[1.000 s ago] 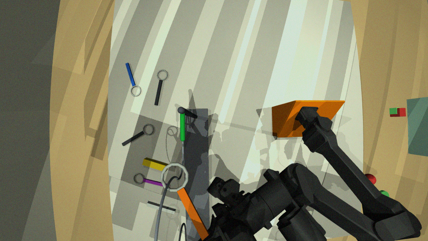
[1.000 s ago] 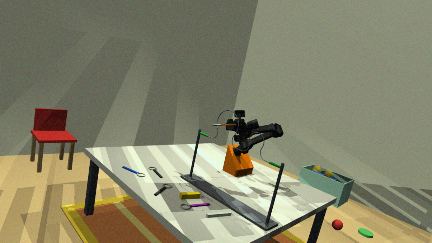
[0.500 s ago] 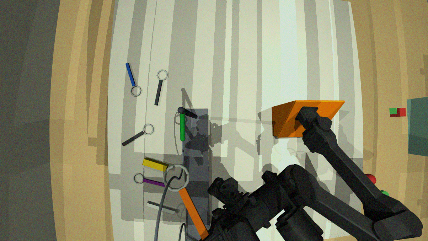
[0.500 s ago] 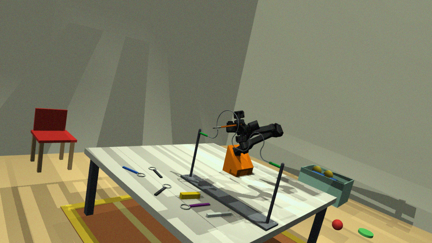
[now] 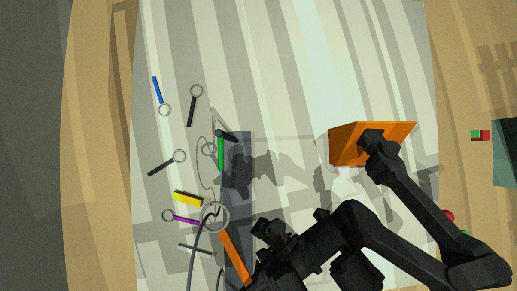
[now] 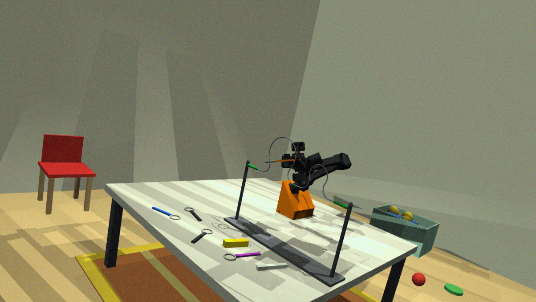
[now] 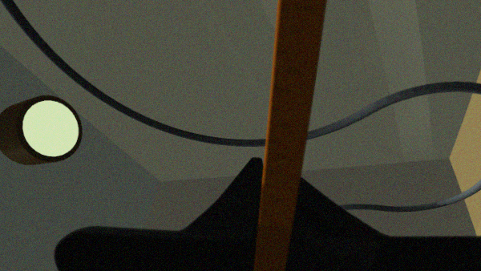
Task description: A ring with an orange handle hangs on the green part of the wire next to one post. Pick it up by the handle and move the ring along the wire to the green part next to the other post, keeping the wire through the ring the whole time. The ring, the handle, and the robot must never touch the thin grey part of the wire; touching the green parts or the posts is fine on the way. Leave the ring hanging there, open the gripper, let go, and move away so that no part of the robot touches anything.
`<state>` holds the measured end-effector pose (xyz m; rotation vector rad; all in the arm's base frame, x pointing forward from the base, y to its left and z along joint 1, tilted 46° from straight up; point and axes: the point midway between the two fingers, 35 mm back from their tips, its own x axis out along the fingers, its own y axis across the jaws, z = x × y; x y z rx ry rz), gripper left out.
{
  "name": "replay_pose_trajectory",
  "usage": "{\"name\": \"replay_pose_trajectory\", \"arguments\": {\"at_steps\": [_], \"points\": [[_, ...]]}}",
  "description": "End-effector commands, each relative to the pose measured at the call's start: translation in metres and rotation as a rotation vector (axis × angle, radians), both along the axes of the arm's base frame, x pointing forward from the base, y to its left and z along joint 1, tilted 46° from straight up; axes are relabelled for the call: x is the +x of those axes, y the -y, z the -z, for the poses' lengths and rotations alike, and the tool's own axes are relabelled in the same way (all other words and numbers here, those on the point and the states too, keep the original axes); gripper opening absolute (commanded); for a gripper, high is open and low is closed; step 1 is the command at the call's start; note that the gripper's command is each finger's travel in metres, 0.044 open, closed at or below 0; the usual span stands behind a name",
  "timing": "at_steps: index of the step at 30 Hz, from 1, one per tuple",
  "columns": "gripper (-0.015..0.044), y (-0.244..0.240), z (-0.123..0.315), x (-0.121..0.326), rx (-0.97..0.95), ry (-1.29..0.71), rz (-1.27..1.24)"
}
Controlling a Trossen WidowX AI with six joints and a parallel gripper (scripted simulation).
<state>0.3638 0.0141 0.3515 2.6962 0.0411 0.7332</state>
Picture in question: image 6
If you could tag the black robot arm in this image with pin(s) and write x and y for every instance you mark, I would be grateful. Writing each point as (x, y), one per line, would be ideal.
(337, 162)

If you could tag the grey rectangular bar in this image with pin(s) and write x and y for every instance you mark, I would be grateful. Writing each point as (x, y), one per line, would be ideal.
(271, 266)

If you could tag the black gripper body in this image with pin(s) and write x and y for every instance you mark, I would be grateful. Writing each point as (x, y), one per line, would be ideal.
(300, 176)

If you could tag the black handle with grey ring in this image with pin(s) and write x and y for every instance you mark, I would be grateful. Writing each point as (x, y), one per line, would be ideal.
(193, 213)
(201, 235)

